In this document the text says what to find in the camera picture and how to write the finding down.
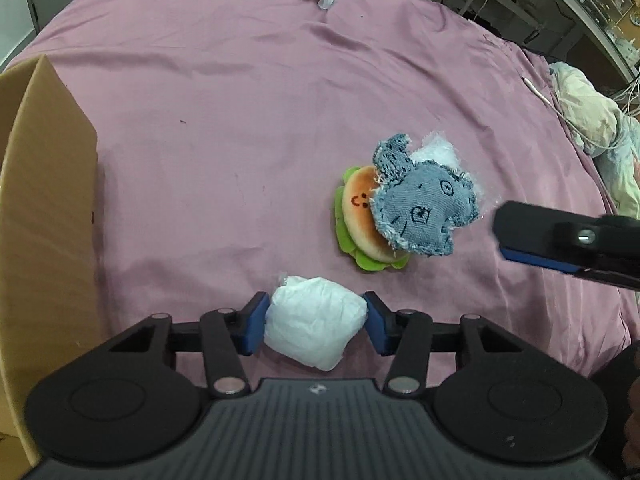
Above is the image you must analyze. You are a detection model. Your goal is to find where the clear plastic bag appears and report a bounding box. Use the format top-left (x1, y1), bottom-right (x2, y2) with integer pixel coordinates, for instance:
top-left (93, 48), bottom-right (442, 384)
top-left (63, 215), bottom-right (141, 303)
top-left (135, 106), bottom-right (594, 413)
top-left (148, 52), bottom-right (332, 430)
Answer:
top-left (410, 129), bottom-right (488, 213)

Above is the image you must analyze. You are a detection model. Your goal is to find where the printed pastel blanket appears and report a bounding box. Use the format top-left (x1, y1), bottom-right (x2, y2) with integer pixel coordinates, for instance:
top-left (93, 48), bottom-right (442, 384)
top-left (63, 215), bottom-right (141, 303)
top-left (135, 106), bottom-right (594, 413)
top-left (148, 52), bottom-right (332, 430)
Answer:
top-left (548, 61), bottom-right (640, 221)

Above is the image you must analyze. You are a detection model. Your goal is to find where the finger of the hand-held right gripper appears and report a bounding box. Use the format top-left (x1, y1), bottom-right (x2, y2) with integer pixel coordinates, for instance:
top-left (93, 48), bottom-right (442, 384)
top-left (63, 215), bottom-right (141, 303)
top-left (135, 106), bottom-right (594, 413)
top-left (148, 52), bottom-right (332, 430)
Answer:
top-left (492, 201), bottom-right (640, 291)

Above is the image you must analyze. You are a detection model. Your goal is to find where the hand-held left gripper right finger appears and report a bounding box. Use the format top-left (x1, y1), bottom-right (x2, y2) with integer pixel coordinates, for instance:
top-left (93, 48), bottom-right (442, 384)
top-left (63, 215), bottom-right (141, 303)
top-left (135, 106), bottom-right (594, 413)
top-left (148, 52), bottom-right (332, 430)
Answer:
top-left (363, 291), bottom-right (526, 397)

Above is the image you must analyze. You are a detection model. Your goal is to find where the denim plush toy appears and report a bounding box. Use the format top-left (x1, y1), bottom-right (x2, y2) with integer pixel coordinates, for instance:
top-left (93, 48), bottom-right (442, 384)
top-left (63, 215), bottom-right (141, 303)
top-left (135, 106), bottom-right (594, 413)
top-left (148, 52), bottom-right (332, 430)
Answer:
top-left (370, 132), bottom-right (480, 258)

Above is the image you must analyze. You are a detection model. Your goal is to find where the white desk with black top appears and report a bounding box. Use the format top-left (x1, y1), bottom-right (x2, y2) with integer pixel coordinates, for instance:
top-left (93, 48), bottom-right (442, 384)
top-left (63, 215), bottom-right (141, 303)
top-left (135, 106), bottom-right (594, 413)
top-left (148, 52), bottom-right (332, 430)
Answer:
top-left (457, 0), bottom-right (640, 86)

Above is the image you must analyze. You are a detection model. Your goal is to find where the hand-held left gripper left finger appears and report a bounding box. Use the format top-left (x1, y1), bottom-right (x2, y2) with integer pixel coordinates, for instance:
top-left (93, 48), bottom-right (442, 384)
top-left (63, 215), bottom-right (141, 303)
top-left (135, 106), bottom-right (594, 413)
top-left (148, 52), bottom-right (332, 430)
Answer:
top-left (106, 291), bottom-right (272, 397)

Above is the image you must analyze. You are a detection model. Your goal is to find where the white soft bundle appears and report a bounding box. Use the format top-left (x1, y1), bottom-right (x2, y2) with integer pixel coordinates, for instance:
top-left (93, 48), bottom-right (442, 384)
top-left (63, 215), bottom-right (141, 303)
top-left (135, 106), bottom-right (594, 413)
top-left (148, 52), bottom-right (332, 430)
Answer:
top-left (263, 275), bottom-right (368, 373)

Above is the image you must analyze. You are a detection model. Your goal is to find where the brown cardboard box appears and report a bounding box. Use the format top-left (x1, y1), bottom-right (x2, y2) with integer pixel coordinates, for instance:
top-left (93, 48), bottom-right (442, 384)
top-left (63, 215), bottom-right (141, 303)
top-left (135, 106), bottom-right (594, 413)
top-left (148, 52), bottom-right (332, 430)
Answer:
top-left (0, 55), bottom-right (113, 466)

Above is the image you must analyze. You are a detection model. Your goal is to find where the white charging cable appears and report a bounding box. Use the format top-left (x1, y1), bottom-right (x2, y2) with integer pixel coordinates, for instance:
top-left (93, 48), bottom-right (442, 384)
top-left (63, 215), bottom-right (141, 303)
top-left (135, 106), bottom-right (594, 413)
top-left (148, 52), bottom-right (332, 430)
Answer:
top-left (520, 77), bottom-right (640, 153)

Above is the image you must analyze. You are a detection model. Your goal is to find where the burger plush toy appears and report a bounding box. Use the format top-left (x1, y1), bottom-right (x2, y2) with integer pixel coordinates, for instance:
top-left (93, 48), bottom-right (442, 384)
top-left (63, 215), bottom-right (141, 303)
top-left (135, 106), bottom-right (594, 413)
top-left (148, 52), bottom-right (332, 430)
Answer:
top-left (334, 165), bottom-right (412, 273)

